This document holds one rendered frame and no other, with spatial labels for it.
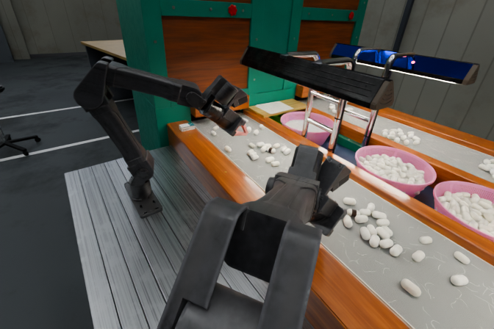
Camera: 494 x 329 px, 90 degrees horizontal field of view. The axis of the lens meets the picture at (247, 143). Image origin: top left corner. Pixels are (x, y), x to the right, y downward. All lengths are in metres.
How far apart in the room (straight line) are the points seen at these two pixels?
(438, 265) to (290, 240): 0.62
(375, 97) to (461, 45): 2.26
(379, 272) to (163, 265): 0.51
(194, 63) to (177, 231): 0.74
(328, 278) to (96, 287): 0.52
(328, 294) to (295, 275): 0.40
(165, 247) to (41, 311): 0.98
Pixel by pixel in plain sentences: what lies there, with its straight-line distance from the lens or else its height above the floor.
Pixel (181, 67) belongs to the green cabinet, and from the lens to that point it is 1.18.
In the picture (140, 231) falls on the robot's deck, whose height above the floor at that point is 0.67.
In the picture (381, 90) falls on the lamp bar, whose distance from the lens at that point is 0.69.
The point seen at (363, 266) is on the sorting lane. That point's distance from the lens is 0.69.
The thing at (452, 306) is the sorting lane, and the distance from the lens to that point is 0.72.
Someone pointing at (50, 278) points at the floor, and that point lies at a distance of 1.75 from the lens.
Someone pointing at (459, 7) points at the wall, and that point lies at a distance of 2.94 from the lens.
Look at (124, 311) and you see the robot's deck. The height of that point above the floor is 0.67.
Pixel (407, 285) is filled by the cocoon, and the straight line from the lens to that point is 0.68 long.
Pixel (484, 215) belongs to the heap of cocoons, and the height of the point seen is 0.73.
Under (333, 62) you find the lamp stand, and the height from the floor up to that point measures 1.11.
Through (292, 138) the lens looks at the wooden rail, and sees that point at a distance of 1.09.
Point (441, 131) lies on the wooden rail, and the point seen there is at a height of 0.76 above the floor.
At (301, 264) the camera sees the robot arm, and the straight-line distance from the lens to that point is 0.19.
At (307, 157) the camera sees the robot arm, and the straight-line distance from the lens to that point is 0.47.
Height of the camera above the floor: 1.24
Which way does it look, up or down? 28 degrees down
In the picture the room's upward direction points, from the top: 3 degrees clockwise
